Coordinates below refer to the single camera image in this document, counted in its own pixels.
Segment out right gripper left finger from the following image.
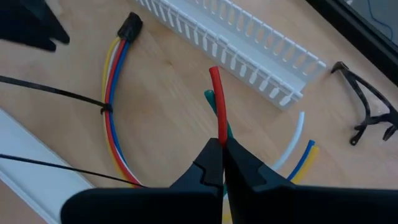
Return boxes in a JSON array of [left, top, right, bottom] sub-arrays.
[[60, 138, 224, 224]]

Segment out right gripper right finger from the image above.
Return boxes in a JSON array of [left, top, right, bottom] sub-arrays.
[[224, 138, 398, 224]]

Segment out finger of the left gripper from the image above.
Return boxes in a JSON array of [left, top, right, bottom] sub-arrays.
[[21, 0, 71, 44], [0, 0, 57, 52]]

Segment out blue cable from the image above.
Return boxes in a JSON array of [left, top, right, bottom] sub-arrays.
[[108, 40, 316, 182]]

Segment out black zip tie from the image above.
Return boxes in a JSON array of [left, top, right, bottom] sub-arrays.
[[0, 153, 147, 189], [0, 75, 114, 115]]

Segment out bundle of coloured wires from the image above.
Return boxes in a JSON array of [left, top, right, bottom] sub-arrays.
[[105, 40, 306, 187]]

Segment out white duct cover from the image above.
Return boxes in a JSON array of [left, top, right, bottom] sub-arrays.
[[0, 106, 95, 224]]

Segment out green cable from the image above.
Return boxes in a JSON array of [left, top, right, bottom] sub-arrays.
[[203, 89, 234, 197]]

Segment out red cable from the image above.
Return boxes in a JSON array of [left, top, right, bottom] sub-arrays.
[[103, 39, 229, 189]]

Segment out white slotted cable duct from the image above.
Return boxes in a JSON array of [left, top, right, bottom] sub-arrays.
[[133, 0, 328, 111]]

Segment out black safety glasses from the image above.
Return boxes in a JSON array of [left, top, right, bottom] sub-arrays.
[[330, 60, 398, 147]]

